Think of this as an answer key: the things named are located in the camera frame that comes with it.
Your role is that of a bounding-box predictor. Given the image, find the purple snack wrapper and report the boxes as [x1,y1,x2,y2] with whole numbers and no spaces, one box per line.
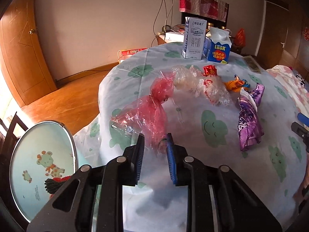
[237,83,265,151]

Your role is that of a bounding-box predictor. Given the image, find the orange blue candy wrapper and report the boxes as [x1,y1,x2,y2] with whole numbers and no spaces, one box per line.
[224,75,250,92]

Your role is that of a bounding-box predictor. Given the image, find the clear white plastic bag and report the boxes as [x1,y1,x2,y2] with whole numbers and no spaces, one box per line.
[172,65,232,106]

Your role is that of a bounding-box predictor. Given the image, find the red crinkled wrapper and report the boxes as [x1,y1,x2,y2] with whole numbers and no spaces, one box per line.
[203,65,217,77]

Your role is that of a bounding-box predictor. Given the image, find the pink translucent plastic bag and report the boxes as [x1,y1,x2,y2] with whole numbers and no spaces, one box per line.
[111,72,174,152]

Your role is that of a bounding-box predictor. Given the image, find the black speckled foam net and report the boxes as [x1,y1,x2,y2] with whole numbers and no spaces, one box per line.
[45,178,63,195]

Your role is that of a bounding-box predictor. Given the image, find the light blue trash bin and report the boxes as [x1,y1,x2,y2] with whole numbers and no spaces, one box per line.
[9,120,79,222]

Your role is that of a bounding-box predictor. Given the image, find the person's right hand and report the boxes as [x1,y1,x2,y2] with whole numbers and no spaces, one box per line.
[293,161,308,202]

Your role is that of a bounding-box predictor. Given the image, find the pink heart patterned quilt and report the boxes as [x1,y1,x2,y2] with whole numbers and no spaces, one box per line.
[267,65,308,117]

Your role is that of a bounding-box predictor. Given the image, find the white green patterned tablecloth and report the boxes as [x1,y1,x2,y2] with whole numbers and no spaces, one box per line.
[74,43,307,231]

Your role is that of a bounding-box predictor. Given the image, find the dark wooden chair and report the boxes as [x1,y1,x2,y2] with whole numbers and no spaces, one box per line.
[1,112,28,165]

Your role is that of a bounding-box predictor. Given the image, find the orange plastic bag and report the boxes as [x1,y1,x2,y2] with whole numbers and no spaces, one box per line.
[233,28,246,48]

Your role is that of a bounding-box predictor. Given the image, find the blue gable-top milk carton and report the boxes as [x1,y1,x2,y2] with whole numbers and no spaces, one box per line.
[203,27,232,64]

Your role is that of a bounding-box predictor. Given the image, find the black television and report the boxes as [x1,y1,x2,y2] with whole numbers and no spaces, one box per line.
[181,11,229,29]

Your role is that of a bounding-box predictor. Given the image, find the white tall milk carton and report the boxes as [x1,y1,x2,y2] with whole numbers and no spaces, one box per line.
[182,17,207,60]

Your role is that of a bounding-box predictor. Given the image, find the wooden door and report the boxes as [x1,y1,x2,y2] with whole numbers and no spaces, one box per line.
[1,0,57,107]

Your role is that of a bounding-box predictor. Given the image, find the red gift box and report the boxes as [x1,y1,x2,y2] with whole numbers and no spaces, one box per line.
[117,48,147,63]

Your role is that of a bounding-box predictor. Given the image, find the red pink cloth cover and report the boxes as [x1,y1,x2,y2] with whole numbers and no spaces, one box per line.
[179,0,229,22]

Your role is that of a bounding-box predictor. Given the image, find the white hanging cable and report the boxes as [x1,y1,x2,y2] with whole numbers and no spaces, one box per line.
[150,0,175,48]

